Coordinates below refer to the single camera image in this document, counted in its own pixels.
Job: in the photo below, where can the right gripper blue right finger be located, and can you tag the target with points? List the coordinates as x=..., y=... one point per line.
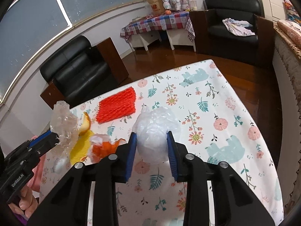
x=172, y=155

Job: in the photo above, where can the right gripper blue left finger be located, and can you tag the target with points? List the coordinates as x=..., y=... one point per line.
x=131, y=150

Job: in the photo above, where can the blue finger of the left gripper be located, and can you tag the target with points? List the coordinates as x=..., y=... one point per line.
x=46, y=148
x=43, y=139

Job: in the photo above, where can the clear bubble wrap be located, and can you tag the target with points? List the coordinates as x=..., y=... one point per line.
x=65, y=124

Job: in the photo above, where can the white plastic bag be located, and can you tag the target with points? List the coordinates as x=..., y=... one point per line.
x=151, y=128

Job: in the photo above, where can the orange white snack wrapper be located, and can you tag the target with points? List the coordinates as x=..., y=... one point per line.
x=102, y=146

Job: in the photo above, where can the yellow foam net sleeve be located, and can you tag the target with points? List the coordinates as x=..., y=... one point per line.
x=80, y=150

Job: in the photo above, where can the red foam net sleeve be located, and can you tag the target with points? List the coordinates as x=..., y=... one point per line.
x=116, y=106

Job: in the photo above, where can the orange peel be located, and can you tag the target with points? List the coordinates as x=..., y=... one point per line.
x=86, y=124

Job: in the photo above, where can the pink plastic trash bin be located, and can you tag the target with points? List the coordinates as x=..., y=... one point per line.
x=35, y=182

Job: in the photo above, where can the person's left hand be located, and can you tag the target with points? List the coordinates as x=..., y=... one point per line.
x=27, y=204

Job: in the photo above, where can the floral bear tablecloth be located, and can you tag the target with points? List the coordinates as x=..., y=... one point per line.
x=215, y=126

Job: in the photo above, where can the black leather armchair left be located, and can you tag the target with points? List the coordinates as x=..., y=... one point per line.
x=78, y=71

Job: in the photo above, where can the black leather armchair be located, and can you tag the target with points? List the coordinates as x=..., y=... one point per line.
x=78, y=71
x=212, y=37

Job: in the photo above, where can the white desk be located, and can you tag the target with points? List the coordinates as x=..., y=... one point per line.
x=172, y=38

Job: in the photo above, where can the black leather armchair right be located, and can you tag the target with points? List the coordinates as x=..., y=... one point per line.
x=212, y=37

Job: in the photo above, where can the plaid tablecloth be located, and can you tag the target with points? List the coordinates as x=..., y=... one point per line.
x=178, y=20

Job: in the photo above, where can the brown paper shopping bag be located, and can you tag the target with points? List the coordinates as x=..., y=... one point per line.
x=156, y=7

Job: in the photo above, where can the cloth on armchair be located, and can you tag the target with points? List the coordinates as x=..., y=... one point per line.
x=238, y=28

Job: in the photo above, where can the plastic drink cup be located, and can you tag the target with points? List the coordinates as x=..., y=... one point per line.
x=193, y=5

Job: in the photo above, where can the bed with brown blanket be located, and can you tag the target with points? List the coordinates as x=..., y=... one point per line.
x=286, y=63

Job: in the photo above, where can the colourful pillow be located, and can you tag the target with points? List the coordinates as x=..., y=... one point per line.
x=292, y=13

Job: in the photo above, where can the white headboard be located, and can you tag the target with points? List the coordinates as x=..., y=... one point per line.
x=274, y=10

